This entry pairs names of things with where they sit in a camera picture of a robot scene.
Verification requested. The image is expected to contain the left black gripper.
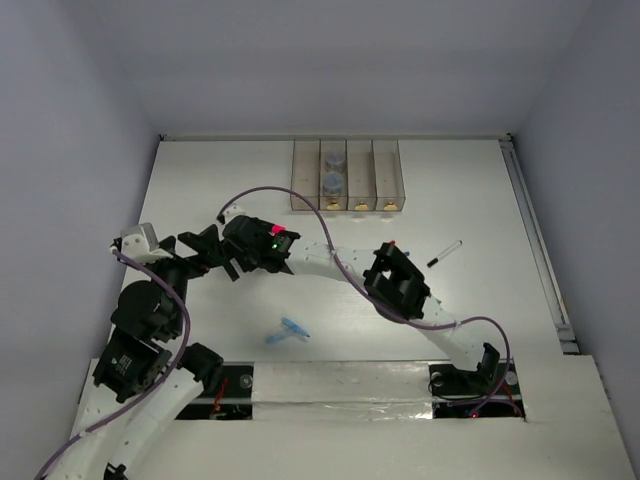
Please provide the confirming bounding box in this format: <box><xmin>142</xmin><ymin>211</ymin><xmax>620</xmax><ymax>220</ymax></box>
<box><xmin>141</xmin><ymin>222</ymin><xmax>225</xmax><ymax>334</ymax></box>

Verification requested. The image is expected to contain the pink black highlighter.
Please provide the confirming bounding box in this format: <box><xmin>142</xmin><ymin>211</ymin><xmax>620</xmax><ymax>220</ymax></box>
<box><xmin>270</xmin><ymin>224</ymin><xmax>287</xmax><ymax>236</ymax></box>

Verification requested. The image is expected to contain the clear four-compartment organizer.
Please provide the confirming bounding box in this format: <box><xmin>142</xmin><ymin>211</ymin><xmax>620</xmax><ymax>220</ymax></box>
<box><xmin>290</xmin><ymin>139</ymin><xmax>406</xmax><ymax>212</ymax></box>

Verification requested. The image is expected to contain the black cap whiteboard marker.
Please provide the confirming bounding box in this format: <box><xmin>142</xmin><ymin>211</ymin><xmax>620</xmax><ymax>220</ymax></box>
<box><xmin>427</xmin><ymin>240</ymin><xmax>463</xmax><ymax>268</ymax></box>

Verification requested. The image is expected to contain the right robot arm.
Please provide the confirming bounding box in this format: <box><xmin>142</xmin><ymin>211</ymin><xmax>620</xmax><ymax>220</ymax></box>
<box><xmin>218</xmin><ymin>213</ymin><xmax>500</xmax><ymax>395</ymax></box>

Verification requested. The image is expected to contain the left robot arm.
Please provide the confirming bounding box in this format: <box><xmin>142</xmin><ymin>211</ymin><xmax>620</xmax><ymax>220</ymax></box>
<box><xmin>37</xmin><ymin>223</ymin><xmax>230</xmax><ymax>479</ymax></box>

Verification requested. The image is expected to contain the blue transparent utility knife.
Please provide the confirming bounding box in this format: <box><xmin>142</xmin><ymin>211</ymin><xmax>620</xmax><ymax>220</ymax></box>
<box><xmin>281</xmin><ymin>317</ymin><xmax>310</xmax><ymax>338</ymax></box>

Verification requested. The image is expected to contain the light blue utility knife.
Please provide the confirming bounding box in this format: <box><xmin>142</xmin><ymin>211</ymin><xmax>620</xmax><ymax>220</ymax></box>
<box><xmin>265</xmin><ymin>330</ymin><xmax>292</xmax><ymax>345</ymax></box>

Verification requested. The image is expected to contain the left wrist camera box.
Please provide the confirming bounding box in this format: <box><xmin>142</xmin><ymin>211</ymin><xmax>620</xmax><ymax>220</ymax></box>
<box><xmin>109</xmin><ymin>223</ymin><xmax>165</xmax><ymax>264</ymax></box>

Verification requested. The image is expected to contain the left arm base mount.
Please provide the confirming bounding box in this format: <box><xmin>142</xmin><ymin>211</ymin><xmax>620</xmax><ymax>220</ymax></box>
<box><xmin>176</xmin><ymin>363</ymin><xmax>254</xmax><ymax>421</ymax></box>

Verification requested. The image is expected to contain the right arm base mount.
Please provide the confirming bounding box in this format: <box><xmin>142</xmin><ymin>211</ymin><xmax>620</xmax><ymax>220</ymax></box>
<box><xmin>428</xmin><ymin>362</ymin><xmax>526</xmax><ymax>419</ymax></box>

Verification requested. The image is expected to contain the aluminium rail right edge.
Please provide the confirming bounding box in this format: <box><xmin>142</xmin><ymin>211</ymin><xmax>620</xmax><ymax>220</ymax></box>
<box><xmin>499</xmin><ymin>137</ymin><xmax>582</xmax><ymax>356</ymax></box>

